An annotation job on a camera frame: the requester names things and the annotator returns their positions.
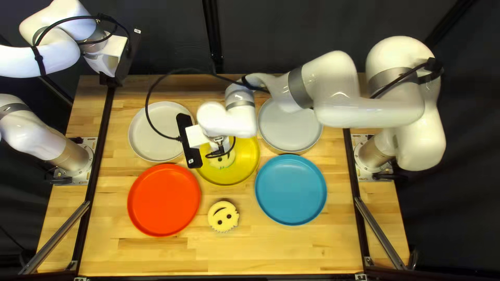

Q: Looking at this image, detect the yellow smiling face sponge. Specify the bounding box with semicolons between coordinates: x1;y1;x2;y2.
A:
207;200;240;233
209;150;237;170

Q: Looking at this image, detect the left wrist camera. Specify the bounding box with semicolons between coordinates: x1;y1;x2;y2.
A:
115;27;142;84

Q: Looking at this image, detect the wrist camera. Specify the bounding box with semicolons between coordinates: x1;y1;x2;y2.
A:
176;113;204;169
115;27;142;84

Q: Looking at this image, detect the short black cable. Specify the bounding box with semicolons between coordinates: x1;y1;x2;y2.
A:
204;137;237;159

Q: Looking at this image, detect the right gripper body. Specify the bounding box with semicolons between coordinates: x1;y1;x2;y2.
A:
185;125;229;151

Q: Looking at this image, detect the grey plate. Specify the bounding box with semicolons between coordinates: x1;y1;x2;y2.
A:
257;95;324;155
128;101;196;163

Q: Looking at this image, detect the black frame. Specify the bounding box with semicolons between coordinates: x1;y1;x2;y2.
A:
0;0;479;281

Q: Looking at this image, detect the orange plate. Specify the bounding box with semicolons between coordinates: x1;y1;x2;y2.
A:
127;163;202;238

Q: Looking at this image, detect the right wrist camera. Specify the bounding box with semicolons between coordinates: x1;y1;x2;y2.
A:
176;113;204;169

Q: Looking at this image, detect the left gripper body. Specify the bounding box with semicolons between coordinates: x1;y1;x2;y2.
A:
83;36;129;78

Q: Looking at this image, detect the yellow plate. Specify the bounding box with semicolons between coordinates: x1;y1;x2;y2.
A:
194;135;261;186

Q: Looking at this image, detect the teal plate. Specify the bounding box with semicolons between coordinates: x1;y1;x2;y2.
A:
255;154;328;226

